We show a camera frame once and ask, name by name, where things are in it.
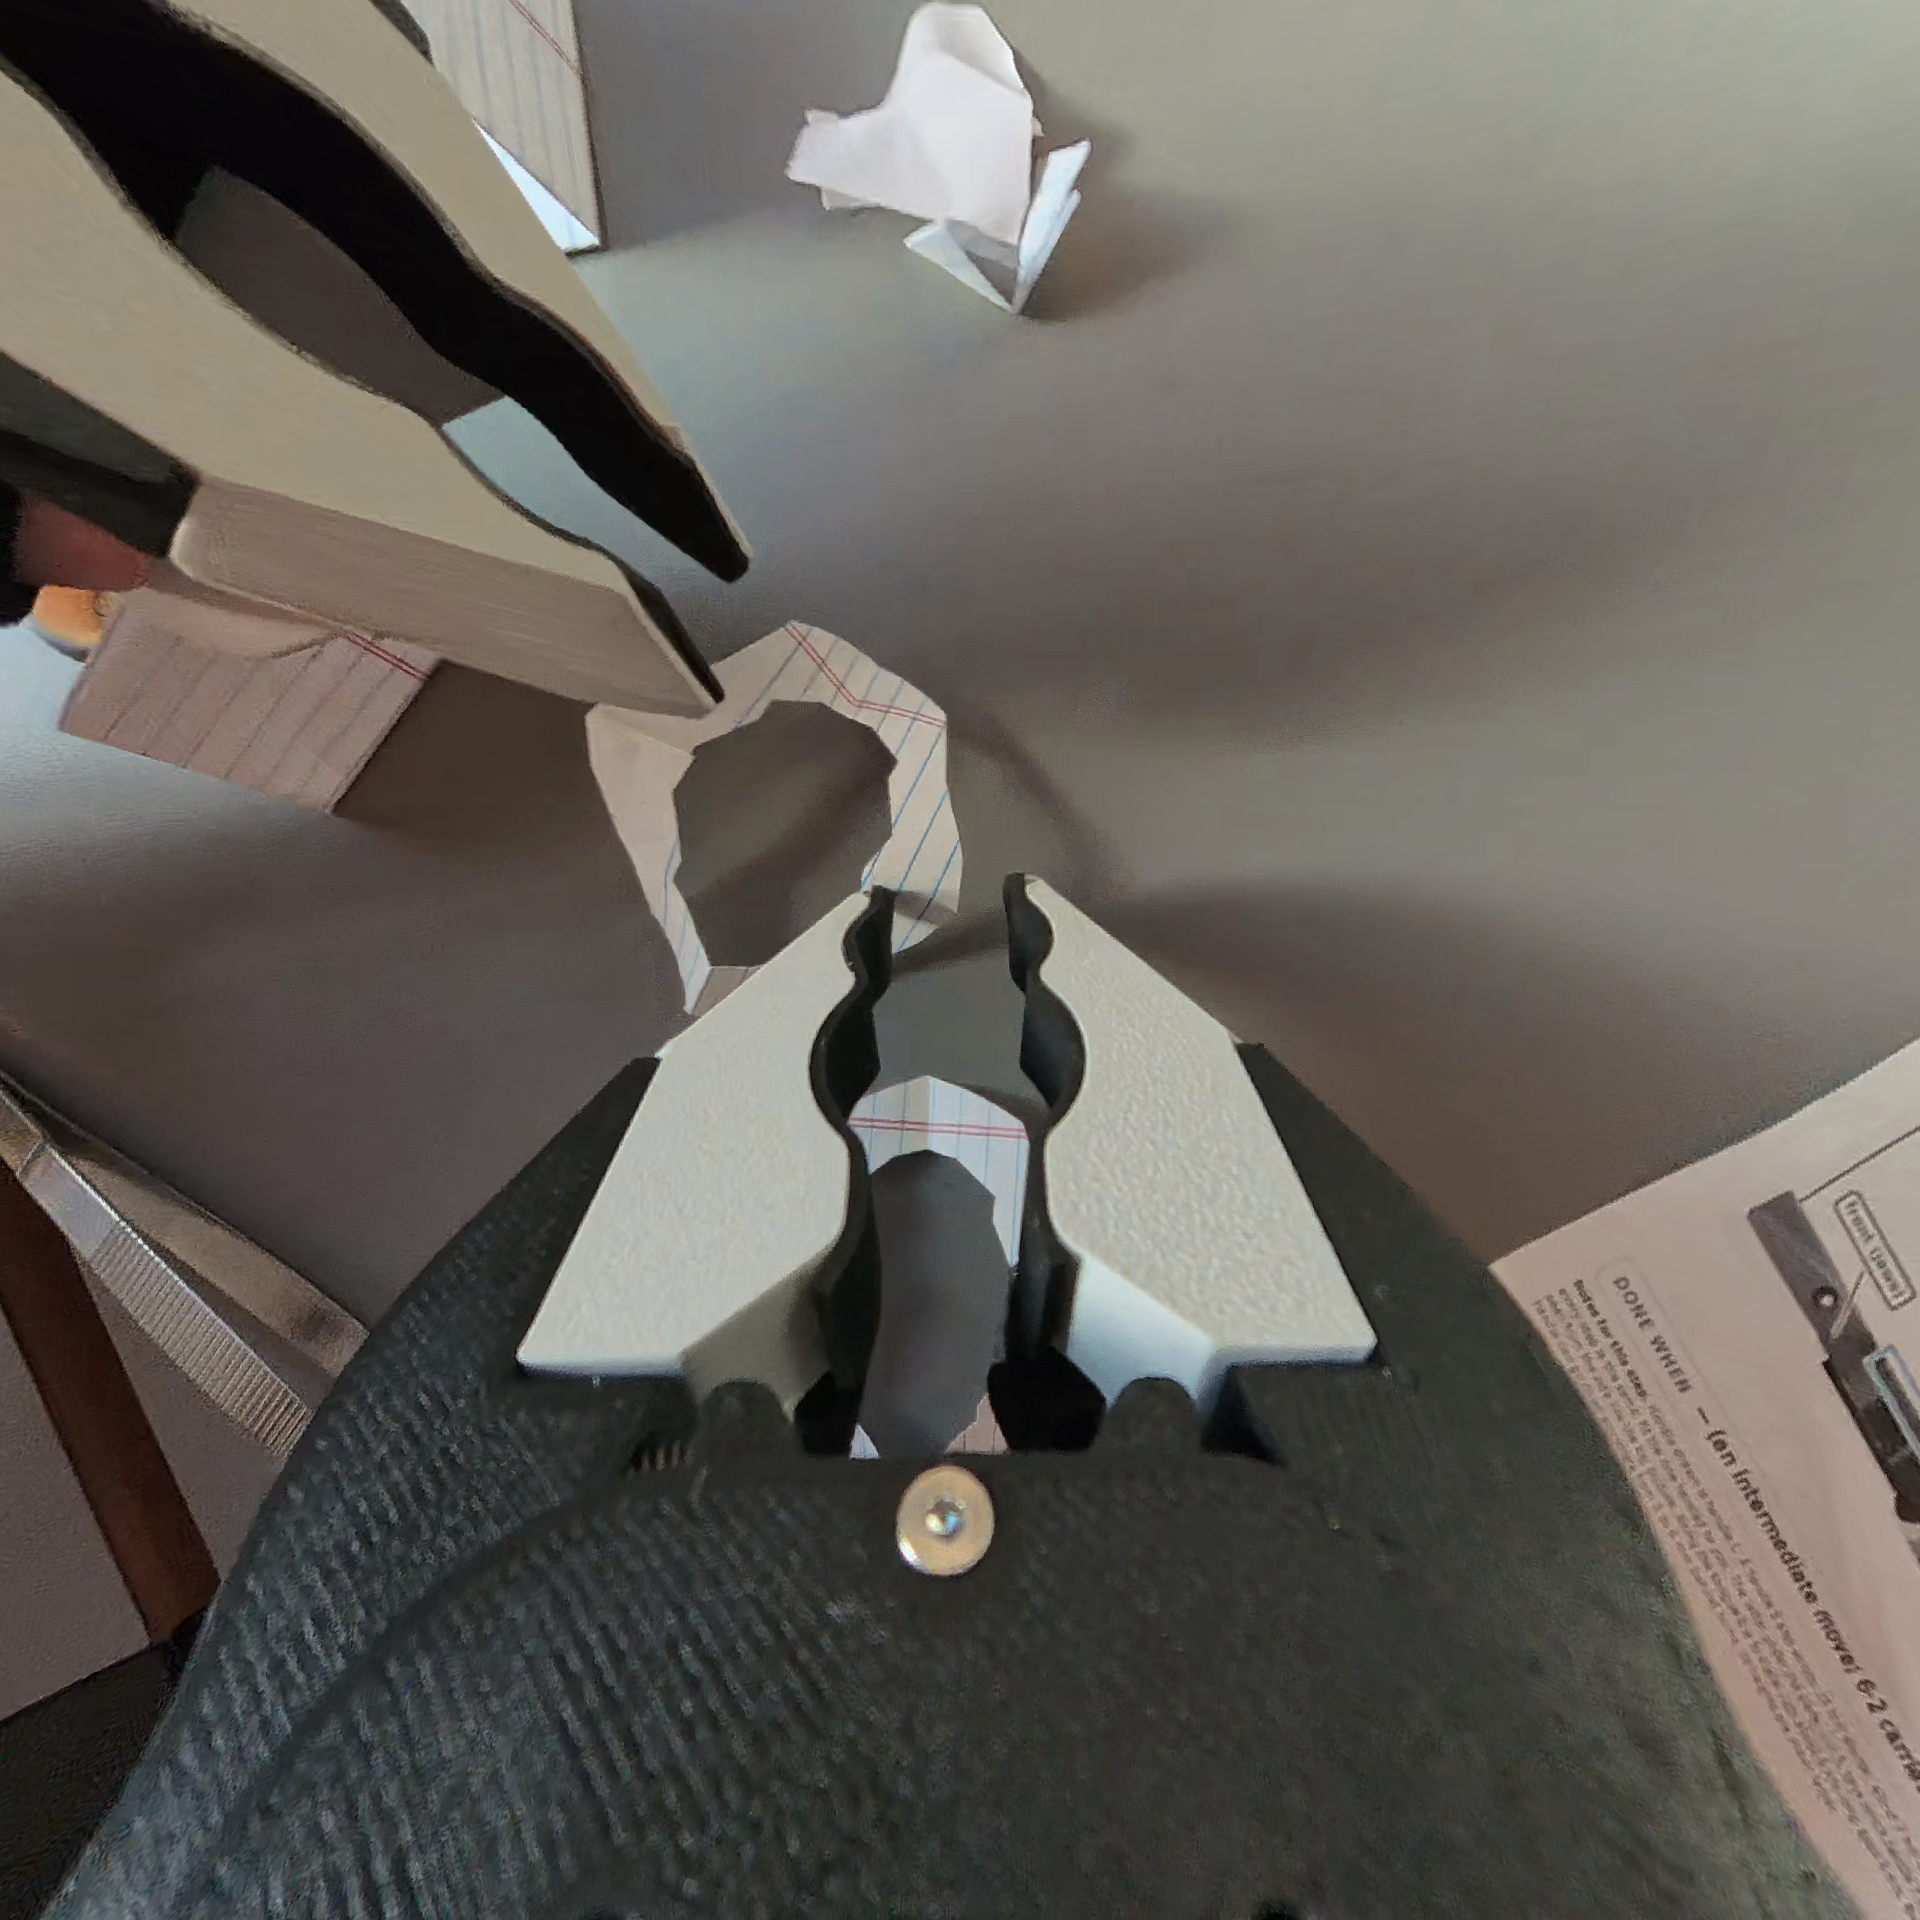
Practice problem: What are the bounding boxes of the small folded white paper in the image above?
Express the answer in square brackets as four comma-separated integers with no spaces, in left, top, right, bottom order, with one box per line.
[903,140,1092,320]

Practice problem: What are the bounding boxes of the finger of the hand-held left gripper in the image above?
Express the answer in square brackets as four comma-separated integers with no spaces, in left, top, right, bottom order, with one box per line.
[0,0,757,592]
[0,64,726,722]

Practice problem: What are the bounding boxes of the printed paper sheet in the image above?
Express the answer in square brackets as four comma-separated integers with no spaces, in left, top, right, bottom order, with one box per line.
[1487,1034,1920,1920]

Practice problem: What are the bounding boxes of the person's left hand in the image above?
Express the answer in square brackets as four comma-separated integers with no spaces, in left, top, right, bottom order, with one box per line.
[18,503,156,599]

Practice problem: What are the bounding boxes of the lined paper piece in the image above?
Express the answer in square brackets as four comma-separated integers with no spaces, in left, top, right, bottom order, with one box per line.
[586,624,1040,1460]

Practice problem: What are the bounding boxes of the brown tweezers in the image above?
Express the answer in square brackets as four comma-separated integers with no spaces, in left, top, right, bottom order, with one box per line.
[0,1072,373,1460]

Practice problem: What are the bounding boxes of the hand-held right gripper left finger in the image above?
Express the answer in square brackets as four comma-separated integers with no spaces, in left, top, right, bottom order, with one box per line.
[516,890,903,1454]

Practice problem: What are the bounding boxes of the large folded lined paper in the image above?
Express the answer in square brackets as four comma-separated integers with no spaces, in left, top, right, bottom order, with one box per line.
[402,0,605,255]

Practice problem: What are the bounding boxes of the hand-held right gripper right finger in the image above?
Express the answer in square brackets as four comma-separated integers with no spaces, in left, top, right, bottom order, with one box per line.
[982,872,1383,1454]

